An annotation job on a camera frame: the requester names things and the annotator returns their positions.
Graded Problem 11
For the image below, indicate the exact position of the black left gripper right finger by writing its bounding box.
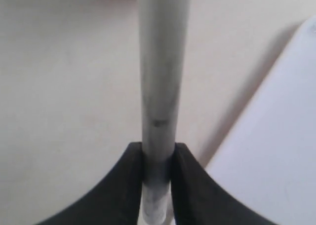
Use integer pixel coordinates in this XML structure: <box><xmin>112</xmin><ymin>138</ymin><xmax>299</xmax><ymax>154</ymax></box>
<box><xmin>171</xmin><ymin>143</ymin><xmax>272</xmax><ymax>225</ymax></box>

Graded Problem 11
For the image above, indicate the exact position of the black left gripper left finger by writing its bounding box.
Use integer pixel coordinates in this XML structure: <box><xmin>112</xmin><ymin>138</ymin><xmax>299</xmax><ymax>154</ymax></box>
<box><xmin>41</xmin><ymin>142</ymin><xmax>143</xmax><ymax>225</ymax></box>

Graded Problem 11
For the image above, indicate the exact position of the white wooden drumstick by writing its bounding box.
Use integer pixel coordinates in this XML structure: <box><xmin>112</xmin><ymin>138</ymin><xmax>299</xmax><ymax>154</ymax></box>
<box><xmin>137</xmin><ymin>0</ymin><xmax>190</xmax><ymax>225</ymax></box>

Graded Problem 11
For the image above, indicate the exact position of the white rectangular plastic tray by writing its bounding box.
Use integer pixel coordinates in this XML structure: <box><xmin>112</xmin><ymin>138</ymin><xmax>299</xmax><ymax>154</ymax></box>
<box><xmin>206</xmin><ymin>17</ymin><xmax>316</xmax><ymax>225</ymax></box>

